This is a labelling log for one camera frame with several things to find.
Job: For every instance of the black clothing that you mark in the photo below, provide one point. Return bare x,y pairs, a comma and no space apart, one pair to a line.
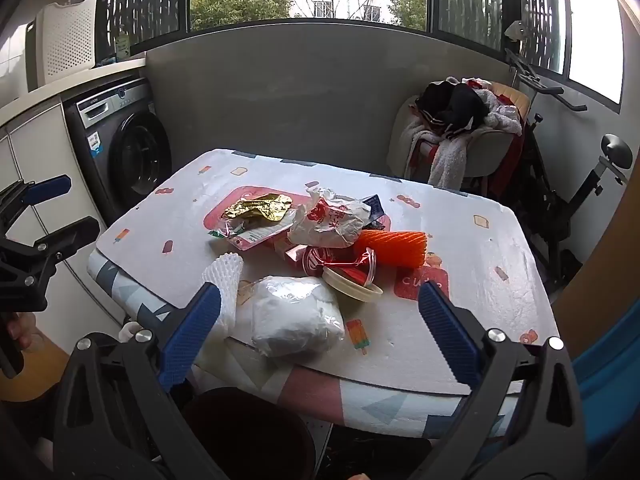
452,105

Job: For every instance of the orange spiky ball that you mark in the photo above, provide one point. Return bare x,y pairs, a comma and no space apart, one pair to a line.
395,247

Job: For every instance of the white plastic bag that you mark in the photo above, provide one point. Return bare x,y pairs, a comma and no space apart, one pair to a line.
295,315

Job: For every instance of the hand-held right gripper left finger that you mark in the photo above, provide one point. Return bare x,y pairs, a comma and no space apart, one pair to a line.
192,332

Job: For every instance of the geometric patterned table cover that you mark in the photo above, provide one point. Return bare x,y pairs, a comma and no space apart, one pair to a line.
370,405

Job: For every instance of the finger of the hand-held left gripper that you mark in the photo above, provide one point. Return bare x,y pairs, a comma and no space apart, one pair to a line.
45,189
65,237

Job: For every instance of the crushed red can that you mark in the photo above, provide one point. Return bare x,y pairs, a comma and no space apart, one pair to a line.
320,260

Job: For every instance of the white printed table mat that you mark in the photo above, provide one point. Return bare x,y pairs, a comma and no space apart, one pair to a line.
465,270

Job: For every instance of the blue curtain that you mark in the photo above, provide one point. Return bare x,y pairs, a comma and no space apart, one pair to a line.
610,390

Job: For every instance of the white foam net sleeve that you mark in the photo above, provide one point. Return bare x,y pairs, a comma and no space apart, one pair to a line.
225,272

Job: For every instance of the grey front-load washing machine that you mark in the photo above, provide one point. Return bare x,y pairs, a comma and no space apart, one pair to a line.
130,155

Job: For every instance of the brown plastic bin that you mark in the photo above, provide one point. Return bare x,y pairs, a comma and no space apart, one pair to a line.
250,435

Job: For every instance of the clear plastic tray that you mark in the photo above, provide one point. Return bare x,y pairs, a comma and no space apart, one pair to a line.
250,237

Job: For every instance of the gold foil wrapper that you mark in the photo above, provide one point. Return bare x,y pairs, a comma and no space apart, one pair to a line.
257,207

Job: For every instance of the black exercise bike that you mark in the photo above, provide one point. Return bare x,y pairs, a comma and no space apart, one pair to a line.
550,210

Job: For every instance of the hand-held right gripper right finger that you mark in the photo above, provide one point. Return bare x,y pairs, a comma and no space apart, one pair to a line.
450,335

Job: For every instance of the blue carton box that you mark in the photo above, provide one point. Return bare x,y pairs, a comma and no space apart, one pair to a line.
374,207

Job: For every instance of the beige chair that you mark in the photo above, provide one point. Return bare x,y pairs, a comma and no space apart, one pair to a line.
492,152

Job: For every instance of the red white paper bag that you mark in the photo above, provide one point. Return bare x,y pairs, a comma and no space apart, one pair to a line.
330,222

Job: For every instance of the beige plastic lid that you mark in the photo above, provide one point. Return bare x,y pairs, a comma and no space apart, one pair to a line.
350,287

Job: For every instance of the person's left hand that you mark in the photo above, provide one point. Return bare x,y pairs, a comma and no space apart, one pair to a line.
21,331

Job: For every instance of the white fleece cloth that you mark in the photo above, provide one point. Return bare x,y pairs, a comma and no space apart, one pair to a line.
450,160

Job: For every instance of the white perforated laundry basket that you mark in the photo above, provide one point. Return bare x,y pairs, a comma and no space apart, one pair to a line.
65,40

